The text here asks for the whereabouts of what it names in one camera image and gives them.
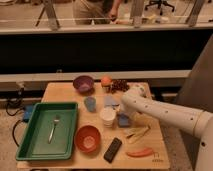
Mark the blue sponge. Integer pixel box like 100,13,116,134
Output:
118,114,130,127

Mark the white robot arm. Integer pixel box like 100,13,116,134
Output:
121,84,213,171

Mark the purple bowl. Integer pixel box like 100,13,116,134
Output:
73,75,94,93

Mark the orange bowl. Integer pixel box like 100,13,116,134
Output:
74,125,101,153

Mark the orange fruit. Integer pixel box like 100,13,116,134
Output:
101,76,112,87

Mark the dark grape bunch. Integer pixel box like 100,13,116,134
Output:
109,79,130,93

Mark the light blue cloth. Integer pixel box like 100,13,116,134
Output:
104,96,120,109

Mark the blue plastic cup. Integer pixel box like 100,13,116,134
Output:
84,96,96,112

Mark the white paper cup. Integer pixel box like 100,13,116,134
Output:
100,107,116,127

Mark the metal spoon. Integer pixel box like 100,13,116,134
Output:
48,115,60,144

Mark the black remote control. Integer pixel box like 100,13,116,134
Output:
103,138,122,163

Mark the green plastic tray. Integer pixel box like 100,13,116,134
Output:
16,102,78,161

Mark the person in background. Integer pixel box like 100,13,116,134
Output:
73,0,122,25

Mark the orange carrot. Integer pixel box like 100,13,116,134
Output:
127,148,154,157

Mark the blue power box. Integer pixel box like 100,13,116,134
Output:
23,105,34,122

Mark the black office chair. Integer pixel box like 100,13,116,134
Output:
145,0,175,16

